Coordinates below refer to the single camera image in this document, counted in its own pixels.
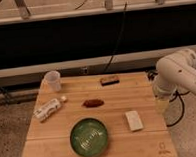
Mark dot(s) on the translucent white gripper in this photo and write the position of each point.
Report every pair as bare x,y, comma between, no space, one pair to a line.
161,101

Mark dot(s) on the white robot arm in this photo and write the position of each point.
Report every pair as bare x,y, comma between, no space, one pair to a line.
176,69

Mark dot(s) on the white rectangular sponge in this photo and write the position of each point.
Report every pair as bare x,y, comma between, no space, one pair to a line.
134,120

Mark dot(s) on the brown rectangular block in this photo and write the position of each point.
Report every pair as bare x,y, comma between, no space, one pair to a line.
109,80

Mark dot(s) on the translucent plastic cup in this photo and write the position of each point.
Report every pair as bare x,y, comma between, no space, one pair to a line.
53,80

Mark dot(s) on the green round plate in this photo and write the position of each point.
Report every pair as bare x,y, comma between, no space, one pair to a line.
89,138

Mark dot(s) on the white plastic bottle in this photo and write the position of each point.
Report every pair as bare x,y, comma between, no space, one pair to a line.
48,108

